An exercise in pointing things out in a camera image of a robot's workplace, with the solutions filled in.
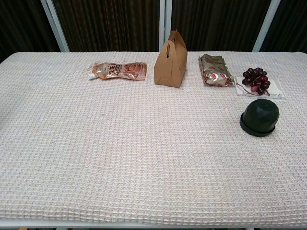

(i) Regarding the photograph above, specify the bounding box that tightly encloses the black dice cup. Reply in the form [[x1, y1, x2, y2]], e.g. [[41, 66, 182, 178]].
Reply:
[[241, 99, 281, 134]]

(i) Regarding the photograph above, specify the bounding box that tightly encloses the clear white acrylic tray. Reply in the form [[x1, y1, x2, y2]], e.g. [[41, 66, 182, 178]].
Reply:
[[234, 74, 287, 100]]

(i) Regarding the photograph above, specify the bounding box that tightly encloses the brown kraft paper gable box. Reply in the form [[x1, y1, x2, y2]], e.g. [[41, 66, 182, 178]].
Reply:
[[153, 30, 188, 89]]

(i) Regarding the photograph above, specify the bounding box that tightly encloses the dark brown ribbed backdrop panel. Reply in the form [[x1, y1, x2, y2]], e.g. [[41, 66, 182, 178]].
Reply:
[[52, 0, 161, 53], [260, 0, 307, 52], [0, 0, 60, 63], [170, 0, 273, 52]]

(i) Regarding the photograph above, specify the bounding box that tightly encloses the gold foil snack packet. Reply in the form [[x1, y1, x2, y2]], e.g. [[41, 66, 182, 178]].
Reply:
[[198, 54, 234, 87]]

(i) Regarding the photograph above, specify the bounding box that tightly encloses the beige waffle-weave tablecloth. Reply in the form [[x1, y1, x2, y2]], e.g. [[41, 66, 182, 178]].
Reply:
[[0, 51, 307, 224]]

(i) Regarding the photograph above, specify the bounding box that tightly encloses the orange spouted drink pouch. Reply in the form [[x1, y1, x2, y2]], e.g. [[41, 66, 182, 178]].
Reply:
[[87, 61, 147, 81]]

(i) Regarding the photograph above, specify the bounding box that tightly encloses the dark purple grape bunch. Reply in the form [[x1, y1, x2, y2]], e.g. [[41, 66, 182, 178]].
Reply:
[[233, 68, 271, 96]]

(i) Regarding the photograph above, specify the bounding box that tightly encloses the white table frame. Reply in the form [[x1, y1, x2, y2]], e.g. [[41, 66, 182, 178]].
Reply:
[[0, 219, 307, 230]]

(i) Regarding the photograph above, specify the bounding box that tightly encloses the white metal frame post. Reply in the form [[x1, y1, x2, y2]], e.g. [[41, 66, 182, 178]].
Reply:
[[159, 0, 173, 52], [252, 0, 281, 52], [40, 0, 71, 53]]

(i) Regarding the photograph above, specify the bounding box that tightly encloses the black round dice tray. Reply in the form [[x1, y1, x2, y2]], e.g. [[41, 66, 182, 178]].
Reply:
[[239, 112, 276, 138]]

